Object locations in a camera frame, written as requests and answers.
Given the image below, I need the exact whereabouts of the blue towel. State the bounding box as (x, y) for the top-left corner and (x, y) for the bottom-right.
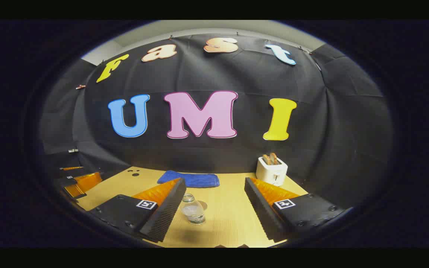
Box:
(157, 170), (220, 188)

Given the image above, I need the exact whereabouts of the clear plastic water bottle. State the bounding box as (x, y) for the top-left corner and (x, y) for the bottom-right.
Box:
(181, 193), (206, 224)

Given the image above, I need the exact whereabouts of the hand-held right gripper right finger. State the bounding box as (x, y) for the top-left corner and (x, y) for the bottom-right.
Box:
(244, 177), (346, 242)

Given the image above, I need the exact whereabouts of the black backdrop cloth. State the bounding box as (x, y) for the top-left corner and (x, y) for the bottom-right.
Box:
(39, 33), (394, 209)

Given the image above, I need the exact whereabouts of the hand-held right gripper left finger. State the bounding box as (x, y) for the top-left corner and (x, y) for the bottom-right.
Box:
(88, 178), (187, 243)

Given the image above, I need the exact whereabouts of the white toaster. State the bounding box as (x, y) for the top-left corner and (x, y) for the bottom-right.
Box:
(255, 156), (288, 187)

